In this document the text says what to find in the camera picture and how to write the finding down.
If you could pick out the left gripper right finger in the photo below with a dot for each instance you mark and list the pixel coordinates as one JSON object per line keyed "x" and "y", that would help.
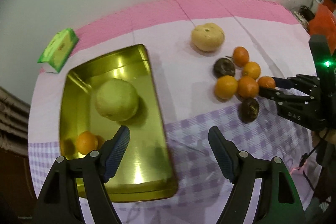
{"x": 279, "y": 200}

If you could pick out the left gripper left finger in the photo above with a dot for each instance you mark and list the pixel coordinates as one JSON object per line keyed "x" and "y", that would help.
{"x": 58, "y": 201}

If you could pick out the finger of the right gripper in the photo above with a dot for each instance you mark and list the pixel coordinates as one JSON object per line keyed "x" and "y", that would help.
{"x": 285, "y": 99}
{"x": 298, "y": 82}

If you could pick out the orange mandarin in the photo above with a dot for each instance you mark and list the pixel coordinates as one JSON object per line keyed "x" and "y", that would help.
{"x": 266, "y": 82}
{"x": 247, "y": 87}
{"x": 251, "y": 69}
{"x": 240, "y": 56}

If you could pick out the dark passion fruit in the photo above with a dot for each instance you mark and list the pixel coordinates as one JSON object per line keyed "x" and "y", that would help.
{"x": 248, "y": 110}
{"x": 223, "y": 67}

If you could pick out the yellow-orange mandarin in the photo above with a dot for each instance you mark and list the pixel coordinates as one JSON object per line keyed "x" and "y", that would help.
{"x": 226, "y": 87}

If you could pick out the orange mandarin top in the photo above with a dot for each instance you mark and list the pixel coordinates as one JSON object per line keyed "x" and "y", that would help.
{"x": 240, "y": 56}

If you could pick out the orange mandarin front lone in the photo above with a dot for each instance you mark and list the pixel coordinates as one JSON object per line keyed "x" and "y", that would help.
{"x": 86, "y": 142}

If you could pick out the pale yellow apple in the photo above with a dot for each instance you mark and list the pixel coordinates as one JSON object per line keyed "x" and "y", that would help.
{"x": 207, "y": 37}

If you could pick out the large green pear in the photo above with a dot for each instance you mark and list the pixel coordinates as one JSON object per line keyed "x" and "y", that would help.
{"x": 117, "y": 100}

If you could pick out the person's right hand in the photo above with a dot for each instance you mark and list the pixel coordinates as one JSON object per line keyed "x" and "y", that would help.
{"x": 327, "y": 135}

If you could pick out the orange plastic bag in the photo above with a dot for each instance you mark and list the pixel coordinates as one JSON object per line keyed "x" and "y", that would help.
{"x": 324, "y": 23}

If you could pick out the gold toffee tin box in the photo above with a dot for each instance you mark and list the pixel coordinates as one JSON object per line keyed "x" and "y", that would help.
{"x": 146, "y": 171}

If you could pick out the pink purple checked tablecloth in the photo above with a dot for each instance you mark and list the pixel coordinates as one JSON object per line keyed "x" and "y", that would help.
{"x": 184, "y": 82}

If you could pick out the green tissue pack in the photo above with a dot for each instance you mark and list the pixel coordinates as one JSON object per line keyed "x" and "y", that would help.
{"x": 58, "y": 50}

